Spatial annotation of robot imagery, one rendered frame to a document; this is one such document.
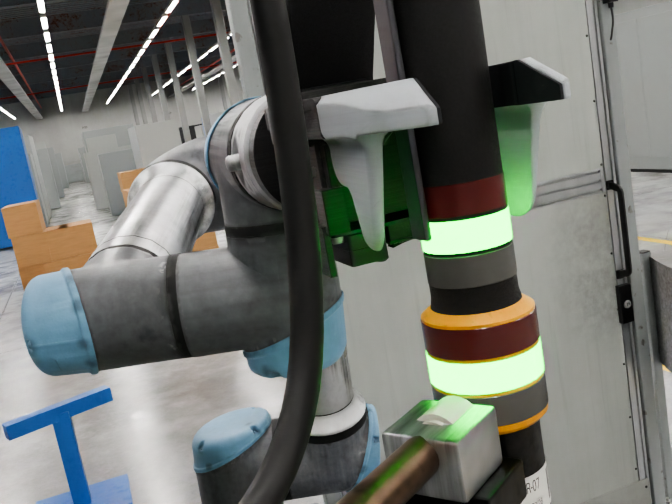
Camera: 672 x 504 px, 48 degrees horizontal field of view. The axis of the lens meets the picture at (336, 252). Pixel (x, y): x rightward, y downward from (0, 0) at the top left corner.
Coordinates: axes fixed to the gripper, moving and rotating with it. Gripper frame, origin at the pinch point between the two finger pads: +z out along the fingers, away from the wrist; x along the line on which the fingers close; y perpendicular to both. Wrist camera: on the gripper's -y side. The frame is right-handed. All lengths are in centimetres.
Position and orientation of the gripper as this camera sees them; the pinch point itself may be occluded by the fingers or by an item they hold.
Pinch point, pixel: (477, 81)
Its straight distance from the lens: 25.8
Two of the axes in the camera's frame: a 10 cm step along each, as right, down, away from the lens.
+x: -9.3, 2.2, -3.0
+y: 1.8, 9.7, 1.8
